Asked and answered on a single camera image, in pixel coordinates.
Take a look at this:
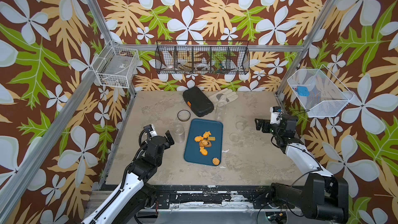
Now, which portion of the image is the clear plastic cookie jar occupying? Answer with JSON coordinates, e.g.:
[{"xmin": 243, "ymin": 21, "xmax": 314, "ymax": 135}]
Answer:
[{"xmin": 173, "ymin": 124, "xmax": 185, "ymax": 144}]

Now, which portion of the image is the orange cookie pile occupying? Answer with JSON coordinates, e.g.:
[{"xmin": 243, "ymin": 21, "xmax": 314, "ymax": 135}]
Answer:
[{"xmin": 194, "ymin": 131, "xmax": 216, "ymax": 156}]

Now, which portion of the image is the round orange cookie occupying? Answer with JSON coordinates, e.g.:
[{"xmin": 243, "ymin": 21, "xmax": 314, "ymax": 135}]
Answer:
[{"xmin": 212, "ymin": 158, "xmax": 220, "ymax": 166}]

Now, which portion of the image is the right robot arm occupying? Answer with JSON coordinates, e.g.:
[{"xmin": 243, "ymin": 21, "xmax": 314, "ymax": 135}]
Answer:
[{"xmin": 255, "ymin": 113, "xmax": 349, "ymax": 224}]

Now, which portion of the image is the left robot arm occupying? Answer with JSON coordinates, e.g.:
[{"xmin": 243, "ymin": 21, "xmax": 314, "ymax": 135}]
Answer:
[{"xmin": 82, "ymin": 129, "xmax": 175, "ymax": 224}]

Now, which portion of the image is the clear jar lid upper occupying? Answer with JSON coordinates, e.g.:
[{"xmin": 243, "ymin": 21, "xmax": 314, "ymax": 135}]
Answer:
[{"xmin": 235, "ymin": 121, "xmax": 247, "ymax": 131}]

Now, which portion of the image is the clear jar lid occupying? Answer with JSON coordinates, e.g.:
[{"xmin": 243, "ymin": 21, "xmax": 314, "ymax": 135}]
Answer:
[
  {"xmin": 229, "ymin": 133, "xmax": 240, "ymax": 143},
  {"xmin": 235, "ymin": 121, "xmax": 247, "ymax": 131}
]

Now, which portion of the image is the clear jar lid lower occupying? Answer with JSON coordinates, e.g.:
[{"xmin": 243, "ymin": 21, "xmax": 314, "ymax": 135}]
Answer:
[{"xmin": 229, "ymin": 133, "xmax": 240, "ymax": 143}]

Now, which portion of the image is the teal plastic tray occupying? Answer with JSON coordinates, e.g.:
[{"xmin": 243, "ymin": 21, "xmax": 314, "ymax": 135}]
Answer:
[{"xmin": 183, "ymin": 118, "xmax": 223, "ymax": 166}]

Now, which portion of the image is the black plastic tool case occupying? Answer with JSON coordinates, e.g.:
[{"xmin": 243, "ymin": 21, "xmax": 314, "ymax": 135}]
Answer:
[{"xmin": 182, "ymin": 87, "xmax": 214, "ymax": 117}]

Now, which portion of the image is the blue object in basket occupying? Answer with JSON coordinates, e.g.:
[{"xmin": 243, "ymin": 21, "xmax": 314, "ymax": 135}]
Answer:
[{"xmin": 295, "ymin": 86, "xmax": 310, "ymax": 97}]

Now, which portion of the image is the white tape roll in basket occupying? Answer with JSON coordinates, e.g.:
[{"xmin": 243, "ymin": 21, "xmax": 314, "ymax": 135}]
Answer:
[{"xmin": 195, "ymin": 63, "xmax": 210, "ymax": 72}]

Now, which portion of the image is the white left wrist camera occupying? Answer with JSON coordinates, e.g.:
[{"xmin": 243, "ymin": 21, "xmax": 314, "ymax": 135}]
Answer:
[{"xmin": 143, "ymin": 124, "xmax": 157, "ymax": 139}]

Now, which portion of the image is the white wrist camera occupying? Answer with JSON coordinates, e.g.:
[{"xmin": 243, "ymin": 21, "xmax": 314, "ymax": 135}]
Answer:
[
  {"xmin": 270, "ymin": 106, "xmax": 283, "ymax": 124},
  {"xmin": 143, "ymin": 124, "xmax": 157, "ymax": 139}
]

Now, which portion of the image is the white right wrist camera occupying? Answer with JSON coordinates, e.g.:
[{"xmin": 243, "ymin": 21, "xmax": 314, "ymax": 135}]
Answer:
[{"xmin": 270, "ymin": 106, "xmax": 283, "ymax": 124}]

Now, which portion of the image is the clear jar lid ring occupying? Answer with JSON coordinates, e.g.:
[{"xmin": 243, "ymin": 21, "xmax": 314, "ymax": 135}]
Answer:
[{"xmin": 177, "ymin": 109, "xmax": 192, "ymax": 122}]

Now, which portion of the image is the aluminium frame post right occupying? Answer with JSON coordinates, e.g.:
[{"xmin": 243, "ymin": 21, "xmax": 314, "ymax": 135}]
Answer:
[{"xmin": 275, "ymin": 0, "xmax": 338, "ymax": 99}]

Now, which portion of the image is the aluminium frame post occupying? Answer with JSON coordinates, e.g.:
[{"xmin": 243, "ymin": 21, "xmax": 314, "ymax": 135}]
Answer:
[
  {"xmin": 275, "ymin": 0, "xmax": 338, "ymax": 99},
  {"xmin": 86, "ymin": 0, "xmax": 137, "ymax": 97}
]

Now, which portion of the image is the white wire basket right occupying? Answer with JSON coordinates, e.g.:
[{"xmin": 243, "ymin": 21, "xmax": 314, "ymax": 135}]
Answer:
[{"xmin": 288, "ymin": 65, "xmax": 354, "ymax": 118}]

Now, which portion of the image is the white wire basket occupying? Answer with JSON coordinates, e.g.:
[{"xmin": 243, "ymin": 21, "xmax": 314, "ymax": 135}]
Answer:
[
  {"xmin": 93, "ymin": 41, "xmax": 140, "ymax": 89},
  {"xmin": 288, "ymin": 65, "xmax": 354, "ymax": 118}
]

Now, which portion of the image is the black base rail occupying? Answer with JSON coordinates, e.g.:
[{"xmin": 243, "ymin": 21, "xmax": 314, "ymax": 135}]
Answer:
[{"xmin": 124, "ymin": 185, "xmax": 296, "ymax": 211}]

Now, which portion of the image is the aluminium frame back bar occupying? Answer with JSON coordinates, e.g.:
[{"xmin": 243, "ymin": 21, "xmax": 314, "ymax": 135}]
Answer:
[{"xmin": 114, "ymin": 43, "xmax": 305, "ymax": 53}]

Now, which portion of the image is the black wire basket centre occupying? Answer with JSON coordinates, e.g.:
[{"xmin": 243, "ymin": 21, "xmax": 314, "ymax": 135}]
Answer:
[{"xmin": 154, "ymin": 40, "xmax": 250, "ymax": 75}]

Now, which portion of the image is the white wire basket left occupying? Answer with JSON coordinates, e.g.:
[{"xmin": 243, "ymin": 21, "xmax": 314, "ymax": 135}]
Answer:
[{"xmin": 93, "ymin": 41, "xmax": 140, "ymax": 89}]

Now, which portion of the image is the aluminium frame post left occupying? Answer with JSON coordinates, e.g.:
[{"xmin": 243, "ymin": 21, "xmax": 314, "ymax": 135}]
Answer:
[{"xmin": 86, "ymin": 0, "xmax": 137, "ymax": 97}]

